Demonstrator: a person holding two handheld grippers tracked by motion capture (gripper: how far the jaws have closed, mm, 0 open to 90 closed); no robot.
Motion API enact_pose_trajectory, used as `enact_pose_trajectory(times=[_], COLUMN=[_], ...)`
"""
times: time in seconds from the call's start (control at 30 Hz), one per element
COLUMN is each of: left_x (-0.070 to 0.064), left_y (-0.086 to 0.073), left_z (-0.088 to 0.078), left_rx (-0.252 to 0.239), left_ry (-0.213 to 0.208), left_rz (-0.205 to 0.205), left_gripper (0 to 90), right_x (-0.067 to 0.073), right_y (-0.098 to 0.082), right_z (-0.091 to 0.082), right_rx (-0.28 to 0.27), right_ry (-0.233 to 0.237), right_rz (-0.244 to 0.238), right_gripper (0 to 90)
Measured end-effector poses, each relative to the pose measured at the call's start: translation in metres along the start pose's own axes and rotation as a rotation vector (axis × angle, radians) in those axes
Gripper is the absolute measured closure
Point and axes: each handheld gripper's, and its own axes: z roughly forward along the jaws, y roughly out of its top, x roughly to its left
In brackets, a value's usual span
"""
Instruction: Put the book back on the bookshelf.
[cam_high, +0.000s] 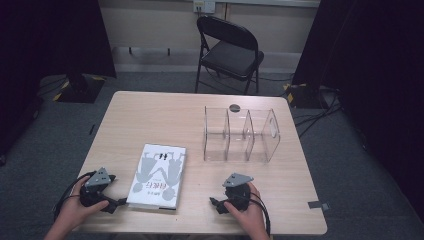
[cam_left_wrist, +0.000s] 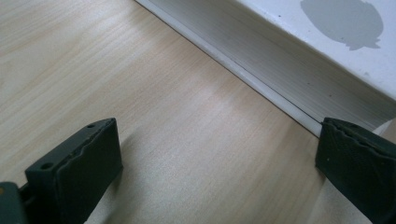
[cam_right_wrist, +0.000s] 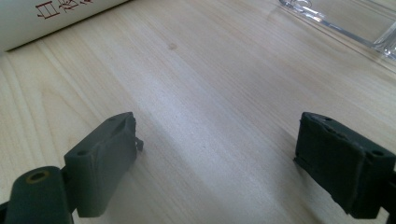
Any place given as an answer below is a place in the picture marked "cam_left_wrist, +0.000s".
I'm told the thick white book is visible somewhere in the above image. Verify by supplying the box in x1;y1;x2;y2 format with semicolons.
134;0;396;138

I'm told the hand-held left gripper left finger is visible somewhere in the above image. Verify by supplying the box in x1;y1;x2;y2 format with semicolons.
24;117;124;224

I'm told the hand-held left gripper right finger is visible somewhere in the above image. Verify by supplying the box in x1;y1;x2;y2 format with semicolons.
314;117;396;224

